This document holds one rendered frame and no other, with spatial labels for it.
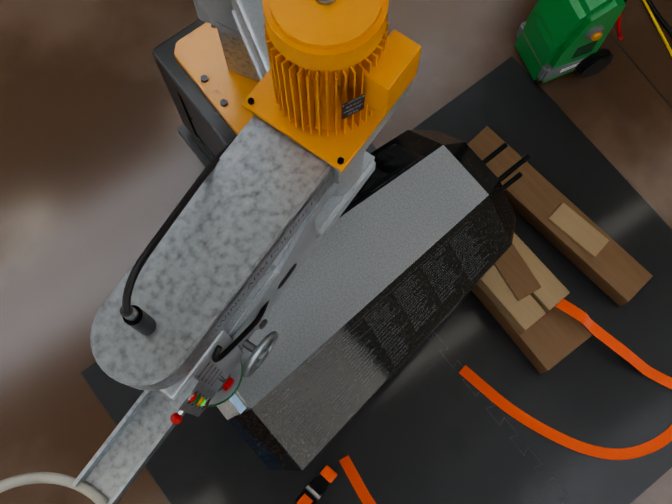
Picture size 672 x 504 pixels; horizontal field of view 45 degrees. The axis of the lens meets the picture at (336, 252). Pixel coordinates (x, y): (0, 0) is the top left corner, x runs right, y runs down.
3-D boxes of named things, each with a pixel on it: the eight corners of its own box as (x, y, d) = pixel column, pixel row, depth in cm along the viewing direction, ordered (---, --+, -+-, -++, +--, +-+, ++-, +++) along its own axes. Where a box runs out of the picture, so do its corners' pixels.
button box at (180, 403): (209, 386, 214) (190, 374, 186) (217, 392, 213) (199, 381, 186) (190, 411, 212) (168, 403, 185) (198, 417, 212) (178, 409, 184)
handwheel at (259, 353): (254, 318, 229) (249, 308, 215) (283, 339, 228) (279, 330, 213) (222, 361, 226) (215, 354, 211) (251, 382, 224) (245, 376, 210)
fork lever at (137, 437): (220, 280, 239) (218, 275, 234) (272, 317, 236) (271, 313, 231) (67, 476, 222) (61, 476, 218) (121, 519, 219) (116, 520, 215)
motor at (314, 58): (314, 17, 189) (308, -98, 151) (423, 87, 185) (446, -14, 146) (242, 106, 183) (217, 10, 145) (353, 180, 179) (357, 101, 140)
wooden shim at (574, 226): (547, 219, 343) (548, 218, 342) (562, 203, 345) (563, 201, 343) (593, 257, 339) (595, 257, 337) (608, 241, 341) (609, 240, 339)
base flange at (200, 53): (170, 52, 295) (167, 45, 291) (277, -20, 303) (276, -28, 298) (249, 150, 285) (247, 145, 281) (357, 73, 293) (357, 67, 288)
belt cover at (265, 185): (327, 47, 206) (326, 11, 190) (408, 99, 202) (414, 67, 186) (85, 352, 186) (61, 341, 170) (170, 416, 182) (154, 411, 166)
